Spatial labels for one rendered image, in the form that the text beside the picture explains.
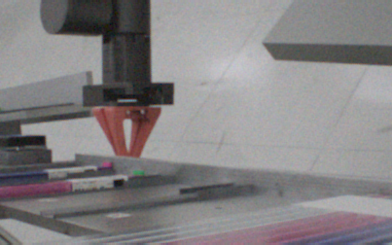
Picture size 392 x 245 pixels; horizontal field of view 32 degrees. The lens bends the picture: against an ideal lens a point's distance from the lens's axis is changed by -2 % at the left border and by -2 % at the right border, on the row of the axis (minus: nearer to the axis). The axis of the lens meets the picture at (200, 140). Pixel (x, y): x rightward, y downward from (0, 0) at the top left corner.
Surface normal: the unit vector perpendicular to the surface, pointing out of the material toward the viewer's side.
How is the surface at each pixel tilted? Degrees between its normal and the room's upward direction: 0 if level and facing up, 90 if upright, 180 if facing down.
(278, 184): 42
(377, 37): 0
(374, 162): 0
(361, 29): 0
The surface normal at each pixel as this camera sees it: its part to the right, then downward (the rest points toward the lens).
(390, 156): -0.58, -0.64
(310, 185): -0.77, 0.05
